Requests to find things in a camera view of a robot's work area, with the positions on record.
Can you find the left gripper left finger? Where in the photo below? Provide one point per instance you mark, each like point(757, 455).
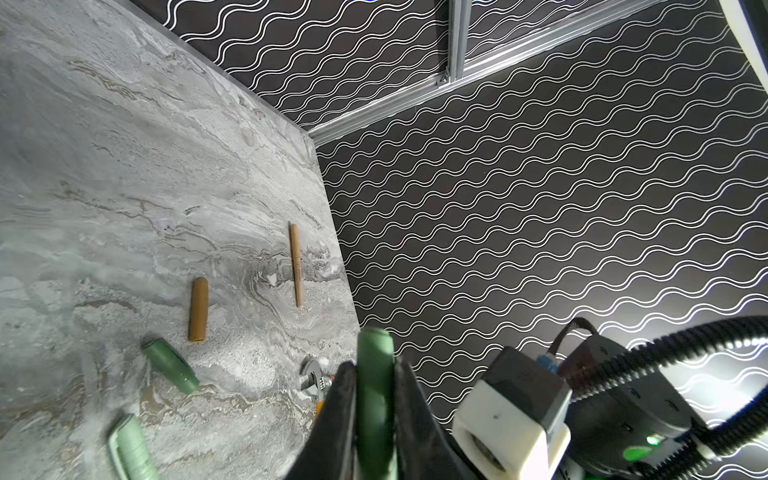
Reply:
point(329, 451)

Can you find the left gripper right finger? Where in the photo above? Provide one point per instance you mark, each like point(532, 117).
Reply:
point(423, 450)

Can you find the tan pen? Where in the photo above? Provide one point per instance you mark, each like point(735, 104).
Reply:
point(296, 258)

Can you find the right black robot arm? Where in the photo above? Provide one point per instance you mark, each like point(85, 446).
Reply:
point(628, 421)

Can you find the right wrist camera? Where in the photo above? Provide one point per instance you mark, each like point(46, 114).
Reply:
point(512, 424)

